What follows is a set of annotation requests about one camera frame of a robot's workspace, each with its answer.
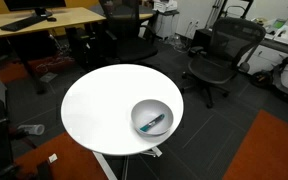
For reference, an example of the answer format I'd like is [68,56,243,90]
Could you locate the green marker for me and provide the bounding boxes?
[139,113,166,132]

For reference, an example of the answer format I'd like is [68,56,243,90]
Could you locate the grey bowl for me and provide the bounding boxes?
[130,98,175,137]

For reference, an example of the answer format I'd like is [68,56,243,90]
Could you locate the black padded office chair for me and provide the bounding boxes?
[98,0,159,65]

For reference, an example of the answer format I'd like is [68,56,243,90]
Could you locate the white filing cabinet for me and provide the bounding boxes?
[155,11,181,40]

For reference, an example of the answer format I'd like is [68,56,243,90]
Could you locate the black computer tower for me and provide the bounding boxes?
[65,26,97,70]

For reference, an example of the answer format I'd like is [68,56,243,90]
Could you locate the black box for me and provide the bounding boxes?
[191,27,216,55]

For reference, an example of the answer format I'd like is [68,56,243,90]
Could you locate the white table base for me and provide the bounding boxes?
[92,145,163,180]

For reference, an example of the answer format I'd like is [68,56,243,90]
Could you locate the black mesh office chair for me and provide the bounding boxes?
[180,16,267,110]

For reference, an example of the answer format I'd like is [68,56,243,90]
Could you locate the light wooden desk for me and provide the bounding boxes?
[0,6,107,95]

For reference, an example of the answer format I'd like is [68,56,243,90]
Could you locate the small white paper scrap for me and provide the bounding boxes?
[47,153,59,164]

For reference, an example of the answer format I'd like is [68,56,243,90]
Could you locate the clear plastic bottle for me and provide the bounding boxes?
[16,123,46,136]

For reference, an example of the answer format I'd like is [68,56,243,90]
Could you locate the black tripod stand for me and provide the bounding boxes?
[205,0,255,30]

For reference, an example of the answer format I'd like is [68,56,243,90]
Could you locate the black keyboard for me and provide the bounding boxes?
[0,15,48,33]

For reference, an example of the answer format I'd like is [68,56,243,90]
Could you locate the black computer monitor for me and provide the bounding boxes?
[3,0,67,18]

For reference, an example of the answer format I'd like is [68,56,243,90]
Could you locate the black electric scooter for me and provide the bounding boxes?
[249,49,288,105]

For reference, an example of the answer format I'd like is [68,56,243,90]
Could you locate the white workbench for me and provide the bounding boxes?
[240,19,288,95]

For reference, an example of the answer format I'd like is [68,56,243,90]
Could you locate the green box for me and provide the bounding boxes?
[271,18,287,30]

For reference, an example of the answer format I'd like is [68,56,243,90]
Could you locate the tangled floor cables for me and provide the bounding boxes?
[33,39,76,75]

